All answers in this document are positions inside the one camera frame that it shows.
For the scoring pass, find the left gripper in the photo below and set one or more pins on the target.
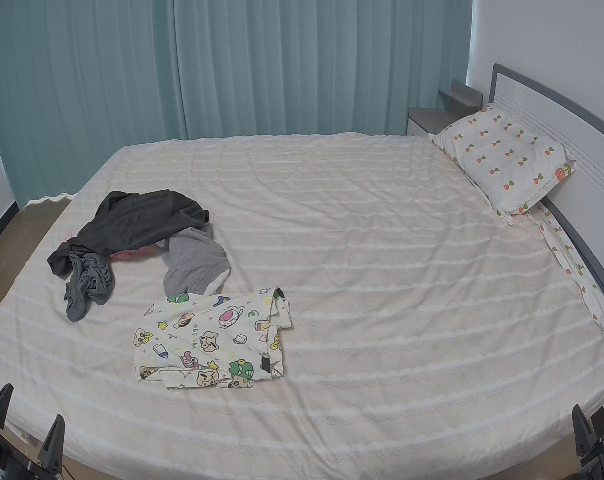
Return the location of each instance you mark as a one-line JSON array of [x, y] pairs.
[[12, 460]]

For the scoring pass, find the white printed pyjama top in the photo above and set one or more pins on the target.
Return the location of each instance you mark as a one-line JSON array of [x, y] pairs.
[[207, 338]]

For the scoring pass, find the dark grey garment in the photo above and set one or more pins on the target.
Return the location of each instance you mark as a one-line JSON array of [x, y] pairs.
[[89, 283]]

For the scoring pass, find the pink garment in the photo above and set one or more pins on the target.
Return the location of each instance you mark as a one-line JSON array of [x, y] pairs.
[[127, 254]]

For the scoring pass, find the light grey garment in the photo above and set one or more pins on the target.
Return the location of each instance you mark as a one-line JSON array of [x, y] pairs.
[[192, 263]]

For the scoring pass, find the black garment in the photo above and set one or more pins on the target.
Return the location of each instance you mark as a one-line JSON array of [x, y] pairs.
[[142, 218]]

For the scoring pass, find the white printed pillow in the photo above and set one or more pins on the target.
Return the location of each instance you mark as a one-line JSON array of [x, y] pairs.
[[506, 160]]

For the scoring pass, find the bed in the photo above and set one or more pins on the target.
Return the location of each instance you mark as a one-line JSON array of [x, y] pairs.
[[357, 248]]

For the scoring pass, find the grey bedside table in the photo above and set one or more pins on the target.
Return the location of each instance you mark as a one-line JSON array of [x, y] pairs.
[[426, 118]]

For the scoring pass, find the blue-green curtain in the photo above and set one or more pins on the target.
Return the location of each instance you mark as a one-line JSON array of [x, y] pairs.
[[282, 53]]

